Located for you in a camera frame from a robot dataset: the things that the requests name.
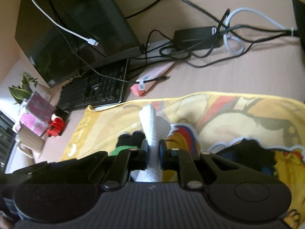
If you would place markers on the red toy figure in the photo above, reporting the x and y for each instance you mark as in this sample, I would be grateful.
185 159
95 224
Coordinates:
57 123

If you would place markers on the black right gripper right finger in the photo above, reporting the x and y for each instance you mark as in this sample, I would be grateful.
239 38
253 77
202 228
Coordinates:
178 165

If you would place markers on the yellow printed cloth mat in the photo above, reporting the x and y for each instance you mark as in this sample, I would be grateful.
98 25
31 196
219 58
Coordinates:
201 120

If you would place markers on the black round humidifier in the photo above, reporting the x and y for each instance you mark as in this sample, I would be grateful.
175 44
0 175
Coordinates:
299 12

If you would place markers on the red star crochet container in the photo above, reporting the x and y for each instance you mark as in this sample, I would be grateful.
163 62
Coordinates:
128 140

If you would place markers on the black computer monitor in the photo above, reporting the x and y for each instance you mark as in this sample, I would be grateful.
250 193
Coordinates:
62 38

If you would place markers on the black keyboard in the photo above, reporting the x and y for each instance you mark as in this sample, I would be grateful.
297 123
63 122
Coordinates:
100 87

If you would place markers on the pink storage boxes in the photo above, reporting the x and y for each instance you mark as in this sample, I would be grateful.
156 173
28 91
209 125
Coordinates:
34 113

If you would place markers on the green plant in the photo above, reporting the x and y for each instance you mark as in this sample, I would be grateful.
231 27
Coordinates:
23 91

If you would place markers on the white wipe cloth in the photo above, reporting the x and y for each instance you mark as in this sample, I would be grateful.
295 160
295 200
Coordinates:
155 128

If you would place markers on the black power adapter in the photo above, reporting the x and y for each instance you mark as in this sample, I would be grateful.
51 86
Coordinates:
199 38

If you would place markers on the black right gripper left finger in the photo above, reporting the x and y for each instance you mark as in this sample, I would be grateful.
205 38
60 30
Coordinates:
127 160

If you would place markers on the pink tube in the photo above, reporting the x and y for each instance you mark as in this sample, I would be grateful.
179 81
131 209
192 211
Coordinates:
149 78

